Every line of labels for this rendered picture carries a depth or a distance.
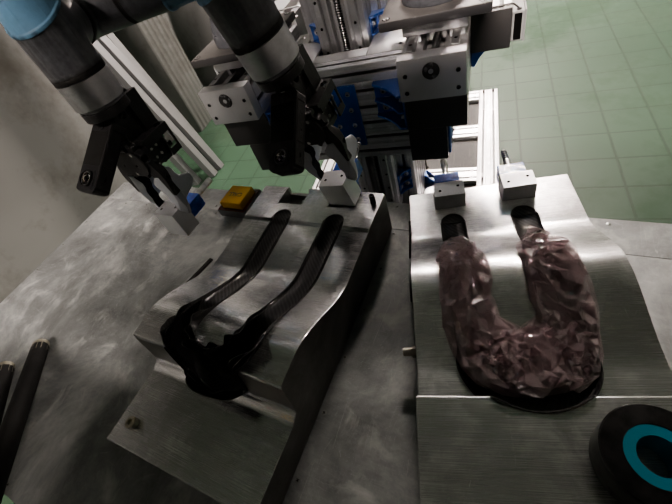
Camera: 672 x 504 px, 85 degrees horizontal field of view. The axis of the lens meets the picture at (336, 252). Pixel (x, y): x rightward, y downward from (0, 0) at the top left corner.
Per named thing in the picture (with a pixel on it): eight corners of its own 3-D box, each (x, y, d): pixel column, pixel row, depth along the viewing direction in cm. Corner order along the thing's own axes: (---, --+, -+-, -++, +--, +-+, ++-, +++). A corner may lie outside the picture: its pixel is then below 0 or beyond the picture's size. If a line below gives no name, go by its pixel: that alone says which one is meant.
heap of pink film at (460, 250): (432, 239, 60) (429, 203, 54) (555, 226, 55) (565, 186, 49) (449, 404, 43) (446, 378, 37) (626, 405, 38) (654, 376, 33)
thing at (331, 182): (353, 154, 73) (342, 133, 69) (376, 152, 70) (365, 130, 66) (331, 206, 67) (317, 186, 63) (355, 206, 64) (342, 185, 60)
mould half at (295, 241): (281, 216, 83) (256, 168, 73) (392, 228, 72) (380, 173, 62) (134, 448, 56) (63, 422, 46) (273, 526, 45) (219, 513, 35)
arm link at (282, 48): (268, 46, 43) (221, 62, 47) (289, 81, 46) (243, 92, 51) (292, 10, 46) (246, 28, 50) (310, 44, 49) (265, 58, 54)
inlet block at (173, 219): (207, 188, 79) (194, 168, 75) (225, 190, 77) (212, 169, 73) (170, 233, 72) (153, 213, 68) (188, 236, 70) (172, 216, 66)
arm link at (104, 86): (76, 87, 48) (42, 90, 52) (101, 118, 52) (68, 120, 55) (116, 59, 52) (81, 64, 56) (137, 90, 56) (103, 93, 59)
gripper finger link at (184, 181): (213, 193, 69) (177, 153, 64) (195, 216, 66) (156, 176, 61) (203, 195, 71) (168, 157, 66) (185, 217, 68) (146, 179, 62)
